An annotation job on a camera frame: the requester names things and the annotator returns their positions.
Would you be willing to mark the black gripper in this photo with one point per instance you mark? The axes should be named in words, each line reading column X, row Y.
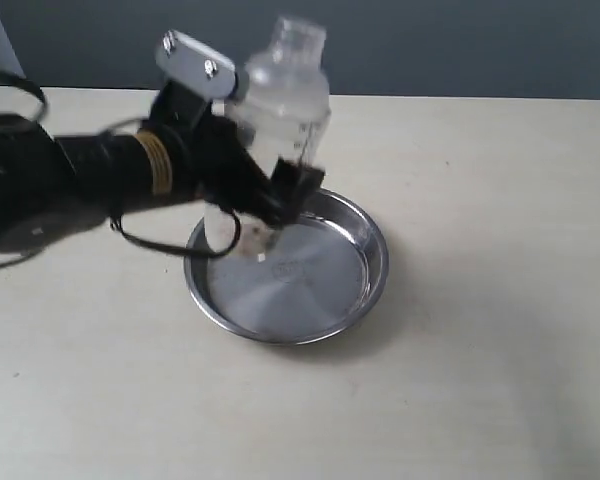
column 210, row 163

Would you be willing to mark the clear plastic shaker bottle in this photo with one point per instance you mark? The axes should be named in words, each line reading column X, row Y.
column 284, row 115

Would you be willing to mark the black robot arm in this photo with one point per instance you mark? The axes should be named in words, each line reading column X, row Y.
column 53, row 187

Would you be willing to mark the round stainless steel tray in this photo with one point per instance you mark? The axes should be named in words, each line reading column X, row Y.
column 326, row 272

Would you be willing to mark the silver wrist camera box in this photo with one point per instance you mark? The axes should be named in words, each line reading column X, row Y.
column 201, row 69

